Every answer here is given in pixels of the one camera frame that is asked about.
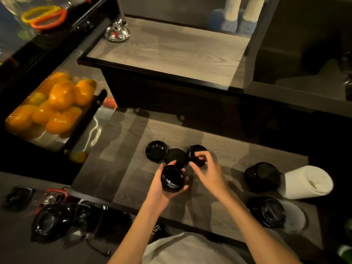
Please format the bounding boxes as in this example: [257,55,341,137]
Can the person's right hand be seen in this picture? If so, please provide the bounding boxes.
[188,150,235,204]

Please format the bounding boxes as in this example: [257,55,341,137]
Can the person's left hand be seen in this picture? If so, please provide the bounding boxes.
[144,159,190,217]

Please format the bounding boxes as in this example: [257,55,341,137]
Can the clear plastic lids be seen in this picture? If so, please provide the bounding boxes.
[280,200,307,234]

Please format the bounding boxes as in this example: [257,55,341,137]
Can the stack of white lids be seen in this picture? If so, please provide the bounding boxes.
[278,165,334,200]

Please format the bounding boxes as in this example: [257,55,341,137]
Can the dark metal organizer box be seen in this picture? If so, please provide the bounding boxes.
[244,0,352,118]

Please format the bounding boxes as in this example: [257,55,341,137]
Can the person's left forearm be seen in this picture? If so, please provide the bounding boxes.
[107,206,163,264]

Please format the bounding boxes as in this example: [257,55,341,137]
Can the person's right forearm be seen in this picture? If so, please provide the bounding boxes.
[220,194,302,264]

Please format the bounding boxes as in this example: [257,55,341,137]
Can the black left shoe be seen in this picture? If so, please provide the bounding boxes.
[150,224,165,242]

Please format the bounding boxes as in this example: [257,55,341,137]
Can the white shirt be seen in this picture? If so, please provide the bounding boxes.
[142,232,248,264]

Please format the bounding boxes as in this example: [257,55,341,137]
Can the pile of oranges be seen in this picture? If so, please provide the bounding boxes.
[5,72,97,135]

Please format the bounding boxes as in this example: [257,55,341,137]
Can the black round cap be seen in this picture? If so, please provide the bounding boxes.
[3,185,36,212]

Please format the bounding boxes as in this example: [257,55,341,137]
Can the blue stool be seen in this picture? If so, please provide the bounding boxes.
[209,8,238,33]

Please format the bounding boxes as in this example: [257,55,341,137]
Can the chrome flag stand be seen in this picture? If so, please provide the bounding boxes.
[104,0,131,43]

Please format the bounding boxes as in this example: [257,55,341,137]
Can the clear plastic bag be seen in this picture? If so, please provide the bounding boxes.
[341,52,352,101]

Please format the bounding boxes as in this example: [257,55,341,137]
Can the clear juicer container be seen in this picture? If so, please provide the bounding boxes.
[0,0,58,63]

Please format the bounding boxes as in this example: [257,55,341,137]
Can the black cable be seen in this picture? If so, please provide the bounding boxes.
[87,239,112,257]

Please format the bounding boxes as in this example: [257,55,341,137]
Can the orange plastic ring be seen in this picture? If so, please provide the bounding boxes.
[29,8,68,30]

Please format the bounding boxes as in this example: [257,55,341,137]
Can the yellow plastic ring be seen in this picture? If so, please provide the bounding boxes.
[21,5,62,24]

